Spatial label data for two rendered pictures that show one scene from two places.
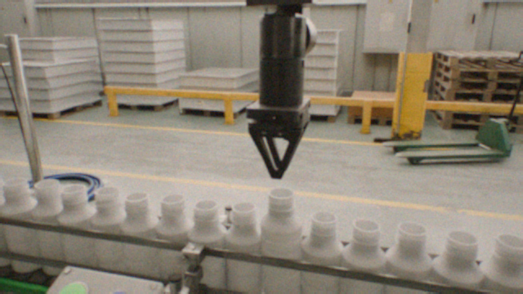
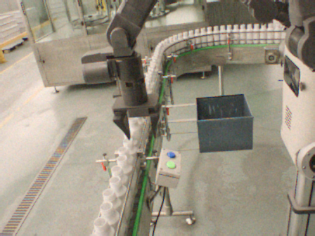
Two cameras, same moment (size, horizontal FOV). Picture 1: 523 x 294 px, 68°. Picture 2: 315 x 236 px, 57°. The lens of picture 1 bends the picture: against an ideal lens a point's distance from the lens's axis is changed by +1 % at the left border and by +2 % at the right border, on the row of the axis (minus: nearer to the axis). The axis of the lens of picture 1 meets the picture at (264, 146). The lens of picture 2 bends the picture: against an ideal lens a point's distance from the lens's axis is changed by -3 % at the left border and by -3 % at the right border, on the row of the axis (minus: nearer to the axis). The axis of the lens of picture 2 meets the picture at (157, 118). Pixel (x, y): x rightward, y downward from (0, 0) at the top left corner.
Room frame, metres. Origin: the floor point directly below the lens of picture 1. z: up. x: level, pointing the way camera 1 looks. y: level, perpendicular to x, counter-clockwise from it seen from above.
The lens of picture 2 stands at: (0.49, 1.09, 1.76)
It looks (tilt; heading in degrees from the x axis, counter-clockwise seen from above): 28 degrees down; 265
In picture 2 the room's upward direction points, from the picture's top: 9 degrees counter-clockwise
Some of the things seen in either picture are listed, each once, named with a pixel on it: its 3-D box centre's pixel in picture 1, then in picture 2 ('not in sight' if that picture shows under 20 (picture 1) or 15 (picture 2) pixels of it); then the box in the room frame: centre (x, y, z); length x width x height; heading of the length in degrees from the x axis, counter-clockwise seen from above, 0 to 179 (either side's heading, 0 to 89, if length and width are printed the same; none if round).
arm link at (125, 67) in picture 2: not in sight; (126, 67); (0.48, 0.46, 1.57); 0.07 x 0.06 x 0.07; 165
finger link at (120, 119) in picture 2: not in sight; (131, 121); (0.49, 0.46, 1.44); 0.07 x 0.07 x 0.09; 75
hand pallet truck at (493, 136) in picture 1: (458, 105); not in sight; (4.13, -2.11, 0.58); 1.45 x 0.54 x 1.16; 95
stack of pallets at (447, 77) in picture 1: (476, 88); not in sight; (5.75, -3.15, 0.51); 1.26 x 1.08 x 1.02; 165
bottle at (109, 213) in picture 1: (113, 235); (121, 187); (0.57, 0.25, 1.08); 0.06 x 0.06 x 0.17
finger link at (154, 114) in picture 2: not in sight; (146, 120); (0.45, 0.47, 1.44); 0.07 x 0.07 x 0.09; 75
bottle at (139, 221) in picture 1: (141, 242); (126, 176); (0.55, 0.20, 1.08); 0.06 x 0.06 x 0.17
